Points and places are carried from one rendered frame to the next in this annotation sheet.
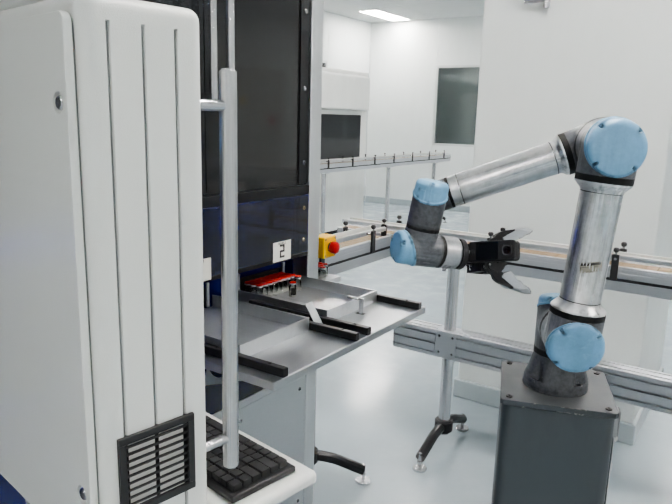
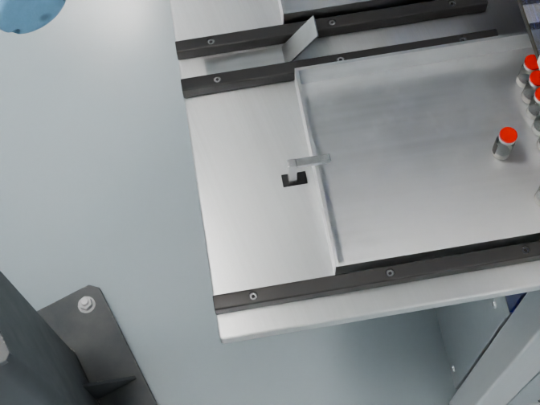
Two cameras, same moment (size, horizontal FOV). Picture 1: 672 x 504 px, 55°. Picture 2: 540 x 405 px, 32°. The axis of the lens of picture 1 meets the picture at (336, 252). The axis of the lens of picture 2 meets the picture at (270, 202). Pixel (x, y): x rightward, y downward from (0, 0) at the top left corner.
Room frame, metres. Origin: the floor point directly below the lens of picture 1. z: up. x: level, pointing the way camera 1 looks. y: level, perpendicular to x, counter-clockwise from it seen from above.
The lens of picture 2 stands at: (2.08, -0.39, 1.88)
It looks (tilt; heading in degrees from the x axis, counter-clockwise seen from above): 66 degrees down; 141
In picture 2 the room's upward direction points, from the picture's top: 5 degrees counter-clockwise
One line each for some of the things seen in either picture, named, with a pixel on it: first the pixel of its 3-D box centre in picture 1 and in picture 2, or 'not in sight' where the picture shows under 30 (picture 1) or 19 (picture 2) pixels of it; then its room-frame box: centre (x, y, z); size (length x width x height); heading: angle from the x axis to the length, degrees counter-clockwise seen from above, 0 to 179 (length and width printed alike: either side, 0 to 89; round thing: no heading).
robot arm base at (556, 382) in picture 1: (556, 365); not in sight; (1.48, -0.55, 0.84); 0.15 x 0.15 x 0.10
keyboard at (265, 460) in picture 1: (196, 439); not in sight; (1.11, 0.25, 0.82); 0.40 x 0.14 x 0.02; 47
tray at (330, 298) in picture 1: (305, 295); (455, 145); (1.84, 0.09, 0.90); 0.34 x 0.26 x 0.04; 56
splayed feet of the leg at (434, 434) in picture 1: (443, 433); not in sight; (2.60, -0.49, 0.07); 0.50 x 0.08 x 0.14; 146
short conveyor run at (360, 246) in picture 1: (334, 248); not in sight; (2.43, 0.01, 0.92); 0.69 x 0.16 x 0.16; 146
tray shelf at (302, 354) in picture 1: (288, 322); (366, 48); (1.66, 0.12, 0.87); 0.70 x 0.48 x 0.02; 146
